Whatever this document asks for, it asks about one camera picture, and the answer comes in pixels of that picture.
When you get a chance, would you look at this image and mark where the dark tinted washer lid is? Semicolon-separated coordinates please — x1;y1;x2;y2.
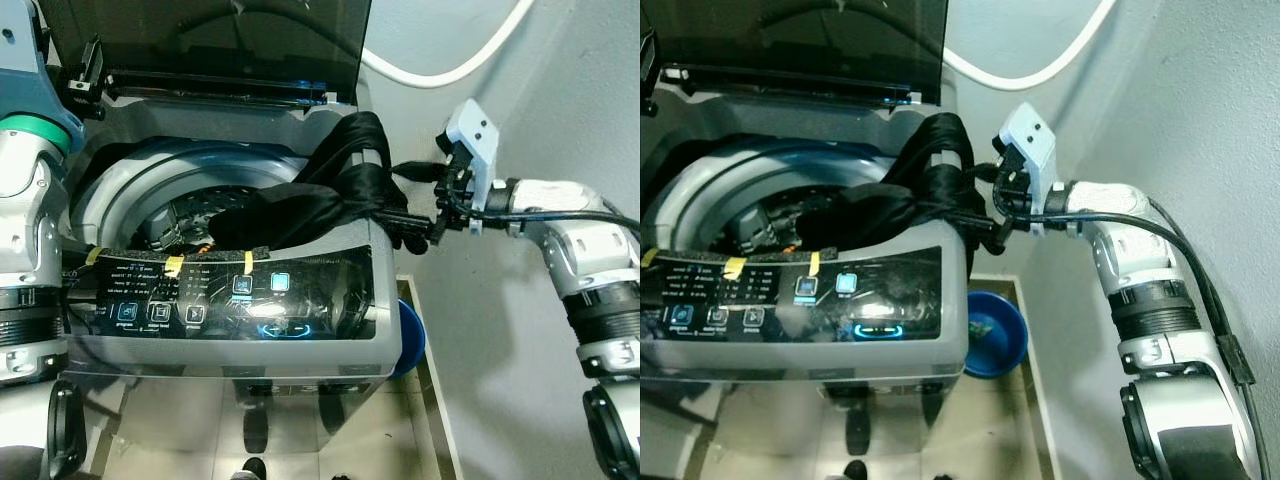
645;0;949;109
40;0;373;109

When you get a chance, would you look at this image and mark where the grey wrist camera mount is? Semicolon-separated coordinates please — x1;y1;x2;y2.
443;100;501;238
997;102;1059;238
0;0;89;129

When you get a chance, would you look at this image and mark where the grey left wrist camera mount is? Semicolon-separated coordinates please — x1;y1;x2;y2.
0;0;89;129

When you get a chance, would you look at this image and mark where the small blue basin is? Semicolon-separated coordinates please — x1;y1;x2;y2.
392;298;428;379
965;290;1029;379

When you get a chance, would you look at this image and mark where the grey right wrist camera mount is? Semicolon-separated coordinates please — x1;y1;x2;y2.
997;102;1059;238
443;100;501;238

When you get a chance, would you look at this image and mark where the grey top-load washing machine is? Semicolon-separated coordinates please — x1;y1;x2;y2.
640;0;971;456
40;0;406;456

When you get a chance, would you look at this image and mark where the black washer control panel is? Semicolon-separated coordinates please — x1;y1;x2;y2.
640;245;946;346
62;243;379;346

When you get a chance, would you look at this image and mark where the black garment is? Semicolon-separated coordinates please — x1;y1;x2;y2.
208;110;433;253
790;112;1004;253

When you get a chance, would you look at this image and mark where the grey washer drum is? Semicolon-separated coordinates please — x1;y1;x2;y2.
68;138;321;251
640;138;906;251

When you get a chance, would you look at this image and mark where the white water hose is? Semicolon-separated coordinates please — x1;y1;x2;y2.
358;0;538;89
940;0;1118;91

